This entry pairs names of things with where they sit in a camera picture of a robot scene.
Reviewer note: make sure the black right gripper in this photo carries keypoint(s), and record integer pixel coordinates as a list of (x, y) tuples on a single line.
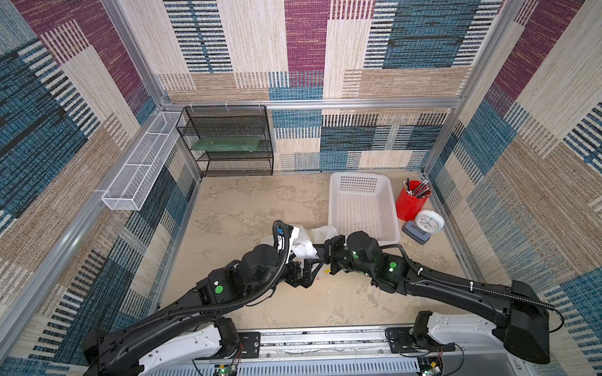
[(335, 254)]

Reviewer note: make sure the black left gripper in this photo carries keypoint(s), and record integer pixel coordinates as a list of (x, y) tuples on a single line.
[(306, 279)]

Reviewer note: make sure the white plastic bag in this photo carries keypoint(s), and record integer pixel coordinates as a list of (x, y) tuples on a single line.
[(308, 244)]

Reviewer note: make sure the white perforated plastic basket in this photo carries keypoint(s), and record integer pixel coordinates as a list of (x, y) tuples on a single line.
[(363, 202)]

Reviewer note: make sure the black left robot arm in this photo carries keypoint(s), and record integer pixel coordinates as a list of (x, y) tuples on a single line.
[(196, 325)]

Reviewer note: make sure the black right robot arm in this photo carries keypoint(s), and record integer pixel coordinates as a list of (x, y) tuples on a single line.
[(521, 319)]

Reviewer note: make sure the red pen cup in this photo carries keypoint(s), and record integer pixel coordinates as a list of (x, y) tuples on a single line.
[(408, 207)]

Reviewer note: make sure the white round clock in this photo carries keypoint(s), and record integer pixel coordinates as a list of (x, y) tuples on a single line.
[(424, 226)]

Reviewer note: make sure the pens in cup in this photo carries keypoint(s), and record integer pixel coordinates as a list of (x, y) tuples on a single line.
[(417, 189)]

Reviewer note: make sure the green board on shelf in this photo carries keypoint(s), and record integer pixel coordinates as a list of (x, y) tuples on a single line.
[(227, 144)]

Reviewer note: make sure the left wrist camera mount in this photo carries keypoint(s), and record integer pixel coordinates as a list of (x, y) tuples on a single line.
[(283, 236)]

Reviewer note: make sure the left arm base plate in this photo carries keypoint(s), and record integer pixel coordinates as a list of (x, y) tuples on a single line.
[(248, 346)]

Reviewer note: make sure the aluminium front rail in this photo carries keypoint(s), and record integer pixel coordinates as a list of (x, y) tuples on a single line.
[(360, 350)]

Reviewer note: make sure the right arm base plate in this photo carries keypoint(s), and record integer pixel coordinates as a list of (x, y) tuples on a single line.
[(403, 340)]

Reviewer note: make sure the black wire mesh shelf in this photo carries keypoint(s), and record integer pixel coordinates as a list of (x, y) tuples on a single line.
[(228, 121)]

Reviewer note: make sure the white wire mesh tray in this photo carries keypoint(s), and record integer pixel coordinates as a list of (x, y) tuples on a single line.
[(130, 188)]

